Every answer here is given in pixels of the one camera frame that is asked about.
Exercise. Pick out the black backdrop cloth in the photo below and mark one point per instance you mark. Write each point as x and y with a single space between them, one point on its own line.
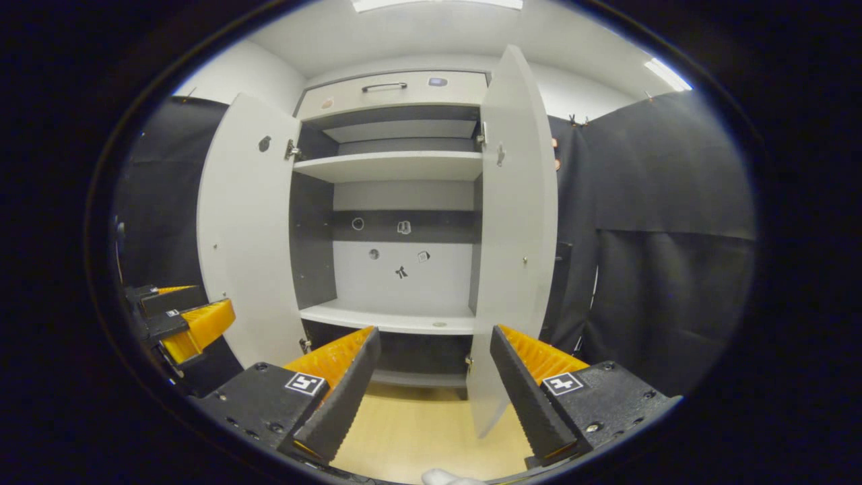
673 202

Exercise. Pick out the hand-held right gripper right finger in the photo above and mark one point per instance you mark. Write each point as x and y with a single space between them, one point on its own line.
522 397

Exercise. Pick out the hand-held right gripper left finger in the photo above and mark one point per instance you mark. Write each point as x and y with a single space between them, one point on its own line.
350 397

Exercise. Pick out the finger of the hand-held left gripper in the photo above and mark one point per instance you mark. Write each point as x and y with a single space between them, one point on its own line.
202 323
175 300

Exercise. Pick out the grey double-door shoe cabinet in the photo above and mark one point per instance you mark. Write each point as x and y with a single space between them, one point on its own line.
397 165

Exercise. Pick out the grey cabinet door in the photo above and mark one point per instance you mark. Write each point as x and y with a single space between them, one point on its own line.
515 202
249 236

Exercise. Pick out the grey cabinet drawer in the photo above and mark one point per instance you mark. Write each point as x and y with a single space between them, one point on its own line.
404 98

